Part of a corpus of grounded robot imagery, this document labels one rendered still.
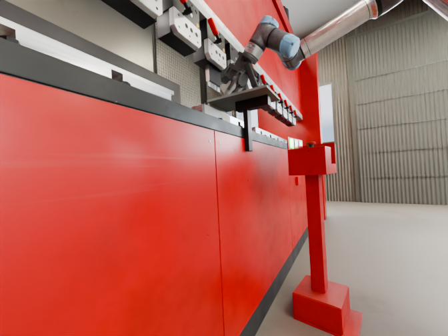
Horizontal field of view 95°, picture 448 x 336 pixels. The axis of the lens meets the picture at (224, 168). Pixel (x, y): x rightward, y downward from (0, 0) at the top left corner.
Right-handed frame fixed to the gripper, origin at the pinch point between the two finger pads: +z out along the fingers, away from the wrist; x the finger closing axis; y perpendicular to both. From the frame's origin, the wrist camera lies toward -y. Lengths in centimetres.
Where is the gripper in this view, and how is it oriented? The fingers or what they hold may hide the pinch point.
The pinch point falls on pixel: (228, 101)
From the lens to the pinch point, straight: 97.8
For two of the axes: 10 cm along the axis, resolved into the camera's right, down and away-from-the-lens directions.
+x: -5.1, 0.1, -8.6
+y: -6.9, -6.1, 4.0
